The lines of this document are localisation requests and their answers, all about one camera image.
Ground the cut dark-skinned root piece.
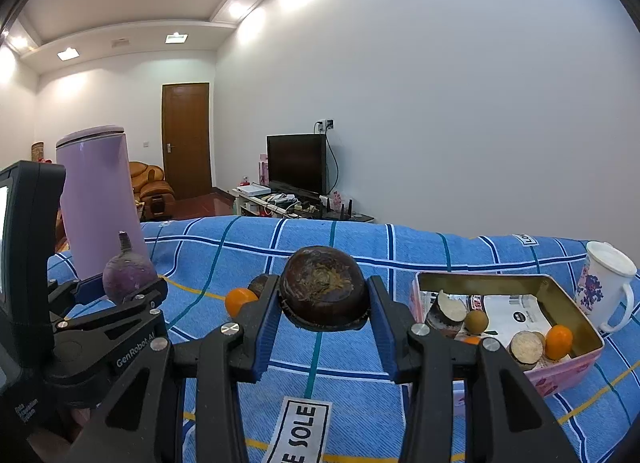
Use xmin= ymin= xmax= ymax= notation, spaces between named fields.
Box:
xmin=506 ymin=330 xmax=546 ymax=371
xmin=425 ymin=289 xmax=468 ymax=339

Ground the pink metal tin box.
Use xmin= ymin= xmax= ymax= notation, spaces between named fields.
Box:
xmin=411 ymin=272 xmax=605 ymax=396

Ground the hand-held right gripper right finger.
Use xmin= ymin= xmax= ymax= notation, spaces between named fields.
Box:
xmin=367 ymin=275 xmax=581 ymax=463

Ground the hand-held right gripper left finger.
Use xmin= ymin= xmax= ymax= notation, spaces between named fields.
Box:
xmin=72 ymin=274 xmax=281 ymax=463

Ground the white television stand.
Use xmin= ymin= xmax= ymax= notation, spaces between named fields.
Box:
xmin=231 ymin=185 xmax=375 ymax=224

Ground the person's left hand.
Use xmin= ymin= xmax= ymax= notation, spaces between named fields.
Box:
xmin=30 ymin=407 xmax=103 ymax=463

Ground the black router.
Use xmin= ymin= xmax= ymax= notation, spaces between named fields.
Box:
xmin=320 ymin=197 xmax=353 ymax=221

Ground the brown kiwi fruit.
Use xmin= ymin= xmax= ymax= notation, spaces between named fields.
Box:
xmin=465 ymin=309 xmax=490 ymax=334

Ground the dark brown water chestnut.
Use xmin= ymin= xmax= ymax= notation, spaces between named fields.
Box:
xmin=277 ymin=246 xmax=372 ymax=331
xmin=247 ymin=273 xmax=271 ymax=299

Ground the orange leather sofa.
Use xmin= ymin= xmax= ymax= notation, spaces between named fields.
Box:
xmin=129 ymin=161 xmax=176 ymax=221

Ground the brown wooden door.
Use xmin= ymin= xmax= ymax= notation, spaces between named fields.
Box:
xmin=161 ymin=83 xmax=212 ymax=200

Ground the black television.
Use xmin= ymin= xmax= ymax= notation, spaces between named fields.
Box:
xmin=266 ymin=134 xmax=328 ymax=198

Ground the purple tumbler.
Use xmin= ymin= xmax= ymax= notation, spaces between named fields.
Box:
xmin=55 ymin=125 xmax=151 ymax=280

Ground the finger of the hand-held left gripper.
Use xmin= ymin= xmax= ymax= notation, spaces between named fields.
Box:
xmin=57 ymin=277 xmax=169 ymax=331
xmin=47 ymin=273 xmax=108 ymax=316

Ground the white plastic packet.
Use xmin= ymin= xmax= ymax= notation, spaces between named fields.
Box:
xmin=425 ymin=293 xmax=553 ymax=344

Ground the blue checked blanket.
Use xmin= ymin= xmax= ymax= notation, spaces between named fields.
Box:
xmin=47 ymin=215 xmax=640 ymax=463

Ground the black power cable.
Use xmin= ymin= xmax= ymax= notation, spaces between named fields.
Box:
xmin=325 ymin=130 xmax=342 ymax=194

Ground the purple turnip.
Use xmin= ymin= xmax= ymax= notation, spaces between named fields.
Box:
xmin=102 ymin=232 xmax=158 ymax=305

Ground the white printed mug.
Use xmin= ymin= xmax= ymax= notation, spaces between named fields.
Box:
xmin=574 ymin=240 xmax=638 ymax=334

